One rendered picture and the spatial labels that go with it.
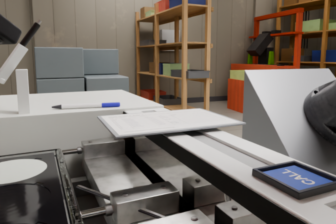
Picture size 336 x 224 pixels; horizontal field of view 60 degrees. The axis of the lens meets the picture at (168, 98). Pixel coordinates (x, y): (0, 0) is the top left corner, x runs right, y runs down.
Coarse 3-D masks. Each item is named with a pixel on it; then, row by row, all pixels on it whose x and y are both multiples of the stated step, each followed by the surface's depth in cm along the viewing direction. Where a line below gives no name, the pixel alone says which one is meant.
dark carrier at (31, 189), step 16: (0, 160) 49; (48, 160) 49; (48, 176) 42; (0, 192) 38; (16, 192) 38; (32, 192) 38; (48, 192) 38; (0, 208) 34; (16, 208) 34; (32, 208) 34; (48, 208) 34; (64, 208) 34
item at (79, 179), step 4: (84, 176) 55; (72, 180) 53; (76, 180) 53; (80, 180) 53; (84, 180) 53; (60, 184) 51; (72, 184) 52; (76, 184) 53; (80, 184) 53; (84, 184) 53; (88, 184) 54; (76, 188) 53; (76, 192) 53; (80, 192) 53; (84, 192) 53; (88, 192) 54; (76, 196) 53
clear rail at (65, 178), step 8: (56, 152) 53; (56, 160) 50; (64, 160) 49; (64, 168) 45; (64, 176) 42; (64, 184) 39; (64, 192) 37; (72, 192) 37; (72, 200) 35; (72, 208) 33; (72, 216) 31; (80, 216) 32
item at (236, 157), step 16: (128, 112) 60; (192, 144) 38; (208, 144) 39; (224, 144) 39; (240, 144) 38; (256, 144) 38; (208, 160) 32; (224, 160) 32; (240, 160) 33; (256, 160) 33; (272, 160) 32; (288, 160) 32; (240, 176) 28; (272, 192) 24; (288, 208) 22; (304, 208) 22; (320, 208) 22
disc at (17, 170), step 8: (8, 160) 49; (16, 160) 49; (24, 160) 49; (32, 160) 49; (40, 160) 49; (0, 168) 46; (8, 168) 46; (16, 168) 46; (24, 168) 46; (32, 168) 46; (40, 168) 46; (0, 176) 43; (8, 176) 43; (16, 176) 43; (24, 176) 43; (32, 176) 43
